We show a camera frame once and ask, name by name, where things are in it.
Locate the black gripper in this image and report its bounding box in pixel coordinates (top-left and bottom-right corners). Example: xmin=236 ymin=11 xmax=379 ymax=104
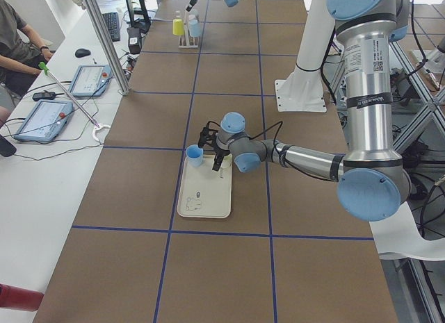
xmin=197 ymin=121 xmax=229 ymax=172

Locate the light blue cup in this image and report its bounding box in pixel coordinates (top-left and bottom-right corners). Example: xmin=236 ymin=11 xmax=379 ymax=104
xmin=188 ymin=19 xmax=201 ymax=38

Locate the yellow cup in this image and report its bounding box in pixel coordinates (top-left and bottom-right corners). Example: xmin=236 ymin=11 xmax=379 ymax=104
xmin=172 ymin=18 xmax=184 ymax=36

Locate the grey cup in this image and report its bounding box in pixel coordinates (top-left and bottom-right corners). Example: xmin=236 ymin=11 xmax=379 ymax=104
xmin=188 ymin=9 xmax=199 ymax=21

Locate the cream white cup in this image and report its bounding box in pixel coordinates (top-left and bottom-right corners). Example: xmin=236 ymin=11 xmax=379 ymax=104
xmin=221 ymin=154 xmax=232 ymax=169

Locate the cream plastic tray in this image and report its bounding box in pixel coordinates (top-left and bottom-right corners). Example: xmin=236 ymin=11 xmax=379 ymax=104
xmin=177 ymin=155 xmax=232 ymax=219

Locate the black monitor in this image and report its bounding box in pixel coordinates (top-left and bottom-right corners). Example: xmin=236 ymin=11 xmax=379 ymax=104
xmin=125 ymin=0 xmax=151 ymax=34

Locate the black label box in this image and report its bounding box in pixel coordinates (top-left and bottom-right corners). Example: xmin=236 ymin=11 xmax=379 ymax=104
xmin=127 ymin=27 xmax=142 ymax=54

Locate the black keyboard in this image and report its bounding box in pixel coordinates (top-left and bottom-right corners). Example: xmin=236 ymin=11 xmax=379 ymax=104
xmin=102 ymin=12 xmax=120 ymax=42

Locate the black computer mouse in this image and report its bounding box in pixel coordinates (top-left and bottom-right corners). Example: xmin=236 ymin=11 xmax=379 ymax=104
xmin=74 ymin=48 xmax=91 ymax=58

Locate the metal grabber stick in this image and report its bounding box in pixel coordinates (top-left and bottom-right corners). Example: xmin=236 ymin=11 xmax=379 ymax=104
xmin=38 ymin=62 xmax=111 ymax=142

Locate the far teach pendant tablet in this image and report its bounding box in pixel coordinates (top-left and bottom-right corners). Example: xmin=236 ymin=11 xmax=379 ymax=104
xmin=69 ymin=65 xmax=112 ymax=98

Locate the teach pendant tablet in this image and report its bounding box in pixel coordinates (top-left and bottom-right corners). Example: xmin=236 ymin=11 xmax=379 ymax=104
xmin=13 ymin=100 xmax=74 ymax=142
xmin=69 ymin=65 xmax=112 ymax=98

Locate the near teach pendant tablet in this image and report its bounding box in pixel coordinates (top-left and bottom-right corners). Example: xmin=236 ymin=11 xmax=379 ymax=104
xmin=13 ymin=100 xmax=74 ymax=142

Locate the seated person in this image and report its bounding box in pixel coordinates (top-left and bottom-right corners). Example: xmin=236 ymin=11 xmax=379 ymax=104
xmin=0 ymin=0 xmax=56 ymax=122

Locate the white plastic chair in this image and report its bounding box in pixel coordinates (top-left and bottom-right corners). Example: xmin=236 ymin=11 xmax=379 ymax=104
xmin=369 ymin=202 xmax=445 ymax=261

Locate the red fire extinguisher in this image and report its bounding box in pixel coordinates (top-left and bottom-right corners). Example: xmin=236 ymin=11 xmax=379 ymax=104
xmin=1 ymin=284 xmax=44 ymax=312

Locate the white wire cup rack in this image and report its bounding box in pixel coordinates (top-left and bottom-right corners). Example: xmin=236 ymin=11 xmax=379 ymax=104
xmin=175 ymin=10 xmax=202 ymax=49

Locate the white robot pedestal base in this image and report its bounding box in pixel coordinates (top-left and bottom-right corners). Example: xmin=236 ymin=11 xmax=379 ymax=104
xmin=275 ymin=0 xmax=335 ymax=113

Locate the aluminium frame post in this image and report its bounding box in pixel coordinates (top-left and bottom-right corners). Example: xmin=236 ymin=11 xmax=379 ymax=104
xmin=83 ymin=0 xmax=129 ymax=96

